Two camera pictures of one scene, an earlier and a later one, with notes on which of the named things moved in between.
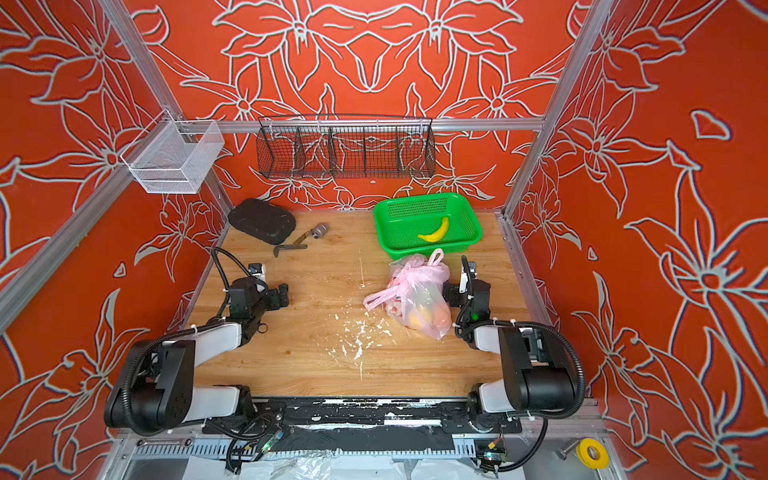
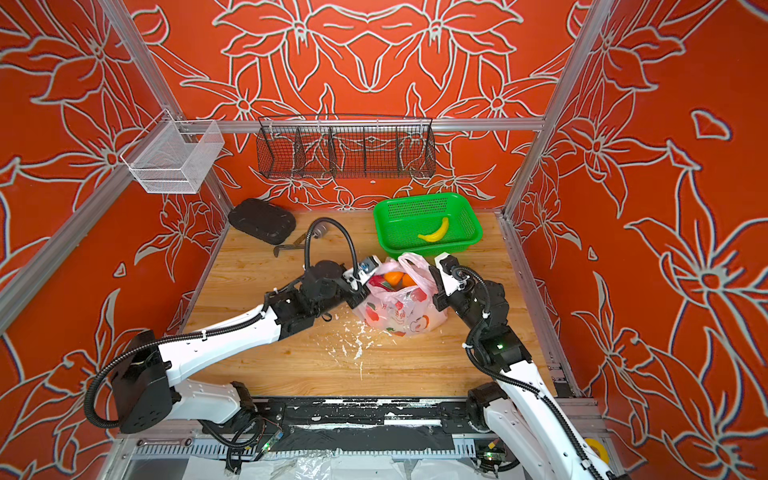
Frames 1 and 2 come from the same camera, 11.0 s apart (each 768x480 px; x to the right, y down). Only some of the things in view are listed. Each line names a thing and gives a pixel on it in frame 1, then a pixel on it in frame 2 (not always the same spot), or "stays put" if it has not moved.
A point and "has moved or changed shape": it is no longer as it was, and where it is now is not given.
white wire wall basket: (174, 156) stays put
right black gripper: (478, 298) -> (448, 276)
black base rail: (368, 424) stays put
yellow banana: (438, 236) stays put
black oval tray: (262, 220) stays put
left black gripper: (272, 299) -> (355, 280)
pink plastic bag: (416, 294) has moved or changed shape
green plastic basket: (421, 224) stays put
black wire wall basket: (345, 146) stays put
